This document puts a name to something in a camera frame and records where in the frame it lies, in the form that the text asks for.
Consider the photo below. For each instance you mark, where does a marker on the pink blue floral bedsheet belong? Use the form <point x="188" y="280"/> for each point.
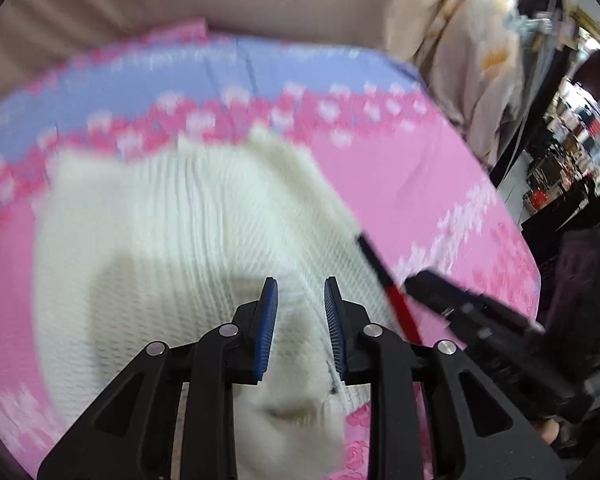
<point x="384" y="147"/>

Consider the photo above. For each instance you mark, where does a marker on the beige floral curtain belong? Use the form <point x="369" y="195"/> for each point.
<point x="471" y="62"/>

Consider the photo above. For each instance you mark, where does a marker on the white red black knit sweater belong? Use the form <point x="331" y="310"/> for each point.
<point x="167" y="247"/>

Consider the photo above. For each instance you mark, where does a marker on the cluttered dark shelf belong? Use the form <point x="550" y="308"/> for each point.
<point x="558" y="149"/>

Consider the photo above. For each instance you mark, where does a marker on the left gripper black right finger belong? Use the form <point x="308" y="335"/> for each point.
<point x="430" y="408"/>

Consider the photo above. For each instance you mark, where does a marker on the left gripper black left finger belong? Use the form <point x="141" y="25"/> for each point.
<point x="168" y="398"/>

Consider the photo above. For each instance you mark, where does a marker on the beige fabric headboard cover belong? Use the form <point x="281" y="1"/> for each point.
<point x="34" y="33"/>

